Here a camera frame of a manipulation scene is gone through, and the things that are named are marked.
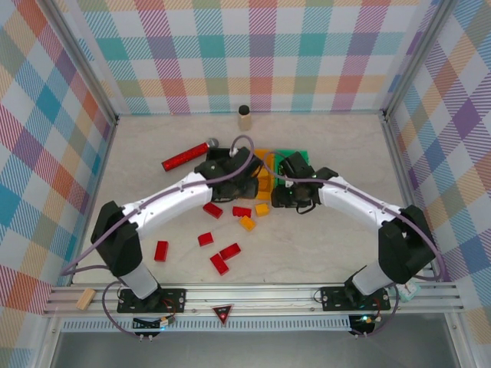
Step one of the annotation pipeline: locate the yellow plastic bin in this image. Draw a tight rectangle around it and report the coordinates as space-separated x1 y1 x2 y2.
252 148 278 201

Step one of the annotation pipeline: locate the green plastic bin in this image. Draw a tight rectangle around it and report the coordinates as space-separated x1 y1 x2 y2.
272 148 311 189

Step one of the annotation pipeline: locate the red glitter microphone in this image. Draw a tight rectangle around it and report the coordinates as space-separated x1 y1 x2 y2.
161 137 220 173

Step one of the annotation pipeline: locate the wooden bottle with black cap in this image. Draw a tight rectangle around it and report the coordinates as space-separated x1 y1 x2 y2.
237 105 252 132

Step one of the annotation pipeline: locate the red triangle sign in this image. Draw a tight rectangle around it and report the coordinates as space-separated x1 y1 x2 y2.
212 304 235 324

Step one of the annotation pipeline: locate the black connector with LED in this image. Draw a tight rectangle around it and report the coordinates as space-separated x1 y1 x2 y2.
349 314 381 333
132 316 177 331

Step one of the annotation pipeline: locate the teal paper tag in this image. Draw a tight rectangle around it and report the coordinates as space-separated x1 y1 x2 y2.
397 281 421 302

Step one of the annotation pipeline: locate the small wooden block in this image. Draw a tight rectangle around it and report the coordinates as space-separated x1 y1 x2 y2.
75 288 97 310

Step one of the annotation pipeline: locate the aluminium mounting rail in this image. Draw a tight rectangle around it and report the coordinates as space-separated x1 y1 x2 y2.
41 283 465 317

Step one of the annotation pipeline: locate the aluminium frame side bar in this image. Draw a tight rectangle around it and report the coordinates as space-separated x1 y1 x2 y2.
381 113 442 283
68 117 120 285

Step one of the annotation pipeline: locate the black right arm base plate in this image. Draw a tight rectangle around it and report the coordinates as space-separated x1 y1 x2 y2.
320 286 391 312

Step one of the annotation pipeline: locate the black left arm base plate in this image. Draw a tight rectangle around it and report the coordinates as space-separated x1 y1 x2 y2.
117 287 188 314

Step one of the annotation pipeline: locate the slotted grey cable duct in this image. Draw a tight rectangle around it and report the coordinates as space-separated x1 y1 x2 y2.
61 316 379 333

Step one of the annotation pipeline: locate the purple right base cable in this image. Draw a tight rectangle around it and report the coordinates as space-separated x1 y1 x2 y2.
356 294 400 338

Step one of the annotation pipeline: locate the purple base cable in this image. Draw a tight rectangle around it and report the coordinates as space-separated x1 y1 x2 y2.
101 281 141 339
356 294 400 338

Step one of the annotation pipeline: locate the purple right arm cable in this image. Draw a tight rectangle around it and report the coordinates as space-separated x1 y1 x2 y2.
262 152 446 283

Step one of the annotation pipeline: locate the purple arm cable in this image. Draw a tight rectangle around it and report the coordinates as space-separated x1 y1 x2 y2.
60 134 257 278
262 152 446 283

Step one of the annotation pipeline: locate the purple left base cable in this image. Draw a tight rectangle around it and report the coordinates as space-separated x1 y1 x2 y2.
101 281 141 339

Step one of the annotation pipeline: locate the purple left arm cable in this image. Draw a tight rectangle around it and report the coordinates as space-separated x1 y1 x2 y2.
60 134 257 278

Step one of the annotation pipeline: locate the aluminium frame post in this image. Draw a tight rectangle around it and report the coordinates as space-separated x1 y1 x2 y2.
381 0 461 118
44 0 119 127

